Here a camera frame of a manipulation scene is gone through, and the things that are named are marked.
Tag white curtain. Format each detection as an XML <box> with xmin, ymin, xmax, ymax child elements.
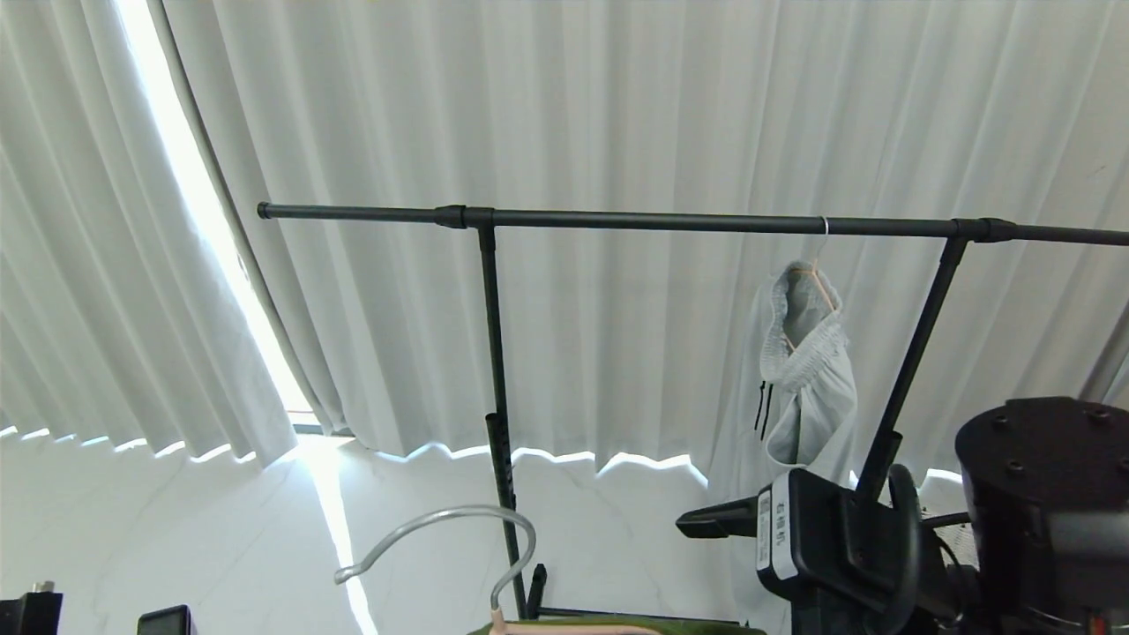
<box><xmin>0</xmin><ymin>0</ymin><xmax>301</xmax><ymax>466</ymax></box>
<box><xmin>159</xmin><ymin>0</ymin><xmax>1129</xmax><ymax>488</ymax></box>

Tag green long-sleeved shirt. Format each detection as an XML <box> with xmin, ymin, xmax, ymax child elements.
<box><xmin>466</xmin><ymin>616</ymin><xmax>766</xmax><ymax>635</ymax></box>

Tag pale grey shorts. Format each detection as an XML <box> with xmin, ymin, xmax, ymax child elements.
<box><xmin>706</xmin><ymin>261</ymin><xmax>861</xmax><ymax>635</ymax></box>

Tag pink clothes hanger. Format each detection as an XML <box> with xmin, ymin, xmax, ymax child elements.
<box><xmin>333</xmin><ymin>504</ymin><xmax>664</xmax><ymax>635</ymax></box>
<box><xmin>785</xmin><ymin>216</ymin><xmax>841</xmax><ymax>355</ymax></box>

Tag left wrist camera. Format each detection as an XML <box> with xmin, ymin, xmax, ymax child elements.
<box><xmin>136</xmin><ymin>604</ymin><xmax>197</xmax><ymax>635</ymax></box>

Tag window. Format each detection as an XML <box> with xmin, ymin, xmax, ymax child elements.
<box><xmin>113</xmin><ymin>0</ymin><xmax>355</xmax><ymax>438</ymax></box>

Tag white laundry basket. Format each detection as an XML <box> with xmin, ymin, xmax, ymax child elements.
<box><xmin>917</xmin><ymin>498</ymin><xmax>980</xmax><ymax>571</ymax></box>

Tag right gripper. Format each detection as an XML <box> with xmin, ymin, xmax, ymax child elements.
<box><xmin>676</xmin><ymin>467</ymin><xmax>923</xmax><ymax>635</ymax></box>

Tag black clothes rack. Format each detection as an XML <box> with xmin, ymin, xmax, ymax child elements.
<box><xmin>257</xmin><ymin>202</ymin><xmax>1129</xmax><ymax>629</ymax></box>

